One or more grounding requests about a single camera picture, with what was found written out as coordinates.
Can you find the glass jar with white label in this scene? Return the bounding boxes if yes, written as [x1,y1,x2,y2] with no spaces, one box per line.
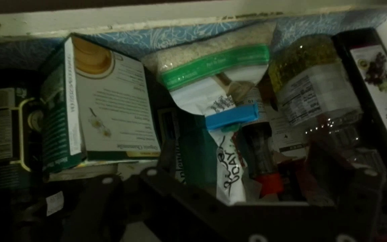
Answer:
[268,34,365,138]

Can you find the dark box white label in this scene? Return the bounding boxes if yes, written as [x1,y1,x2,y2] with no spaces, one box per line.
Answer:
[334,27,387,180]

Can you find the small bottle with red cap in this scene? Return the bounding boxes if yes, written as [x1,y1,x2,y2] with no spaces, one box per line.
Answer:
[240,122,287,200]

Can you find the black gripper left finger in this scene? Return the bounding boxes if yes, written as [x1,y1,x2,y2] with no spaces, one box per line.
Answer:
[139,165,256,242]

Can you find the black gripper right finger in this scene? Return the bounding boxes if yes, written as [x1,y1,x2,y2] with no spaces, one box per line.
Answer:
[308,142,387,242]

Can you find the teal bottle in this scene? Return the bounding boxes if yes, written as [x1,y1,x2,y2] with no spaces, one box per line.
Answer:
[173,113,220,192]

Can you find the green and white box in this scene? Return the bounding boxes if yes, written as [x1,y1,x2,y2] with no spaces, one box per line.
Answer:
[38,32,163,175]

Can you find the labelled tin can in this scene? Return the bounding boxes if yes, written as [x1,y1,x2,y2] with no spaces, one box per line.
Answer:
[0,86,41,180]

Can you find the blue patterned shelf liner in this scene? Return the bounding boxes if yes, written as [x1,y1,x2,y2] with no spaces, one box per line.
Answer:
[0,12,387,73]

